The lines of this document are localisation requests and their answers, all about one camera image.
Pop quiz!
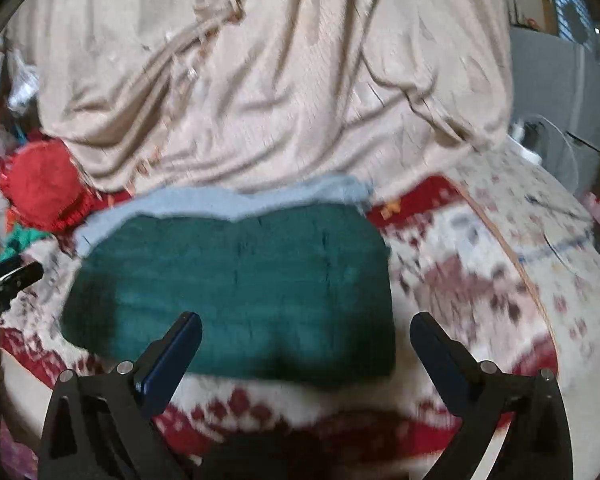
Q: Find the green quilted puffer jacket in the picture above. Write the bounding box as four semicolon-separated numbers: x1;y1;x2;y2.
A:
59;204;396;389

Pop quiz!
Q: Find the green knitted cloth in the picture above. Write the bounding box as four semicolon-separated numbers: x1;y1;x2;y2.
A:
0;223;52;262

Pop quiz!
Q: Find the red embroidered round cushion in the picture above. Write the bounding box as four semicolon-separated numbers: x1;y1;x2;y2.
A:
0;140;95;233

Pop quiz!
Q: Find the floral red white bedspread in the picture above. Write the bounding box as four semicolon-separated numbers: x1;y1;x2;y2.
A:
0;150;600;478

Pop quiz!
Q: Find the light blue folded garment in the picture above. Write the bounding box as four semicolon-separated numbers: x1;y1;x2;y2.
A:
73;174;373;258

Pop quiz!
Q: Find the white power strip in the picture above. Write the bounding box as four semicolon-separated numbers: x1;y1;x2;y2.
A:
506;122;543;166

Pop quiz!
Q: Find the beige patterned curtain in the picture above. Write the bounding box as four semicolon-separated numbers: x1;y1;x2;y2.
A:
6;0;513;200

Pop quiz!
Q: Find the grey refrigerator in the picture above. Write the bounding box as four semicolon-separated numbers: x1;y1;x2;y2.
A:
509;27;600;198

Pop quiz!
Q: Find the white cable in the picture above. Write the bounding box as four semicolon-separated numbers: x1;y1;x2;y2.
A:
517;112;581;196

